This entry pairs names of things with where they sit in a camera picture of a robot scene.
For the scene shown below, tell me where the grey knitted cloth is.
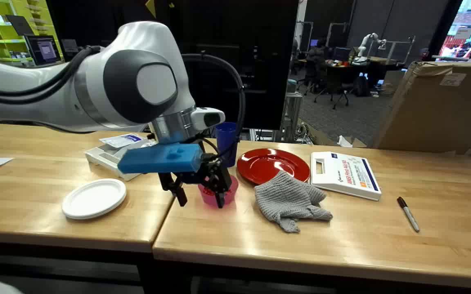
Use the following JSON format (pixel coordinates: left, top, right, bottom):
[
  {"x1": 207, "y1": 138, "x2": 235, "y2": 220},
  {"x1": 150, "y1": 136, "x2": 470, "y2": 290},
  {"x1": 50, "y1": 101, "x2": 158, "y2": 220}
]
[{"x1": 254, "y1": 171, "x2": 336, "y2": 234}]

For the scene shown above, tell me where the green storage shelf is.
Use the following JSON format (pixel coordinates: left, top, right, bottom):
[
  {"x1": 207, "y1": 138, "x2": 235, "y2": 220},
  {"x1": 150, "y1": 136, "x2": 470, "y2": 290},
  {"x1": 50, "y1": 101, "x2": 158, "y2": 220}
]
[{"x1": 0, "y1": 0, "x2": 64, "y2": 68}]

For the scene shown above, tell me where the pink plastic bowl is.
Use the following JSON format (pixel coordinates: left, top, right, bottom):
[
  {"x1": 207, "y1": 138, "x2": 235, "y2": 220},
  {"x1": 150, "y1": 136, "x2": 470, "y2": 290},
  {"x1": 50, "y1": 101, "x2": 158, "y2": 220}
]
[{"x1": 197, "y1": 174, "x2": 241, "y2": 208}]

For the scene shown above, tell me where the white plastic tray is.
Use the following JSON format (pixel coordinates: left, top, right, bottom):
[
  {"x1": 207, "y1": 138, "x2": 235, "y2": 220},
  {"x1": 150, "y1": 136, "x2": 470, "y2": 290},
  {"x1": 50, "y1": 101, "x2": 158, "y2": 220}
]
[{"x1": 84, "y1": 135, "x2": 159, "y2": 181}]

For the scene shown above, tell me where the white printed packet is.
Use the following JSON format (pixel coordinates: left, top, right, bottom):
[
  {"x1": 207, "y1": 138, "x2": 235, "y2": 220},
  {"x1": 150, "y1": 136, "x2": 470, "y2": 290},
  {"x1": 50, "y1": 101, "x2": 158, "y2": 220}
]
[{"x1": 100, "y1": 132, "x2": 150, "y2": 150}]

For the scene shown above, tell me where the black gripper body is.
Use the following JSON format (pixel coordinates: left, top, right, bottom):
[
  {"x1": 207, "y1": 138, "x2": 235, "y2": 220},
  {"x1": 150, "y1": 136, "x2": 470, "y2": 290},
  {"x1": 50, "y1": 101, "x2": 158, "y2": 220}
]
[{"x1": 158, "y1": 153, "x2": 233, "y2": 192}]

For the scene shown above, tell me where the small dark monitor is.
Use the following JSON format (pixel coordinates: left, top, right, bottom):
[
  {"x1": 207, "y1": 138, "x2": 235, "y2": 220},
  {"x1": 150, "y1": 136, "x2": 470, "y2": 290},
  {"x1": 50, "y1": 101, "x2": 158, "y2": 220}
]
[{"x1": 25, "y1": 34, "x2": 63, "y2": 66}]

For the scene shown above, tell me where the large cardboard box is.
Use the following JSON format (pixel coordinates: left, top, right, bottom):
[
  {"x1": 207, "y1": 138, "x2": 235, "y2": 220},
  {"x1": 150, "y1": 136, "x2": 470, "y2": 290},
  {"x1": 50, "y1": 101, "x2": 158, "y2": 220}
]
[{"x1": 374, "y1": 60, "x2": 471, "y2": 154}]

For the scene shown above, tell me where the red plate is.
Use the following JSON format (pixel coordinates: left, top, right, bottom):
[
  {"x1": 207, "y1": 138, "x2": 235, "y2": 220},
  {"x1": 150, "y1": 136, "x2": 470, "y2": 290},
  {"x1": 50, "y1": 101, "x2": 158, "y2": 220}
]
[{"x1": 236, "y1": 146, "x2": 313, "y2": 187}]

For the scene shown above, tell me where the white printed book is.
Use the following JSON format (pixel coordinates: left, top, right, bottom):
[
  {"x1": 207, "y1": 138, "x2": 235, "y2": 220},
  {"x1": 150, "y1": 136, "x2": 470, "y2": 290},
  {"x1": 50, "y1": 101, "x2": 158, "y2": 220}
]
[{"x1": 310, "y1": 150, "x2": 383, "y2": 202}]

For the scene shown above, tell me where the black marker pen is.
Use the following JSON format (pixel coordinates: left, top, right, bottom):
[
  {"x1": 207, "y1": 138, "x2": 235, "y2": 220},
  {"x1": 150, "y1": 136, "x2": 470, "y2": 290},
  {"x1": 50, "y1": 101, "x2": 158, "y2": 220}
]
[{"x1": 396, "y1": 194, "x2": 423, "y2": 234}]

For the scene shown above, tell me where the white paper plate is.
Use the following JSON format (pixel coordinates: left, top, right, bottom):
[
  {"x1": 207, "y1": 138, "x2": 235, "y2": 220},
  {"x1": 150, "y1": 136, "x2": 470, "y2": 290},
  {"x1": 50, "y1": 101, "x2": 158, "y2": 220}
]
[{"x1": 61, "y1": 176, "x2": 130, "y2": 221}]

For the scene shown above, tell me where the blue plastic cup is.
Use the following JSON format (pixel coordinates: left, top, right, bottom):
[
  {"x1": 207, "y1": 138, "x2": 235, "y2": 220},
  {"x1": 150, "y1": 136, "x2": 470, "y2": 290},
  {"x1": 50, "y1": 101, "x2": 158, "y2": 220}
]
[{"x1": 213, "y1": 120, "x2": 241, "y2": 168}]

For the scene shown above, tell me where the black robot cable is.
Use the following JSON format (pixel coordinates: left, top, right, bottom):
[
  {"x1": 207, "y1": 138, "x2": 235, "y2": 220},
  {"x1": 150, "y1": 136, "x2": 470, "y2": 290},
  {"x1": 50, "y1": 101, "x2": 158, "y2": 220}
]
[{"x1": 182, "y1": 50, "x2": 249, "y2": 138}]

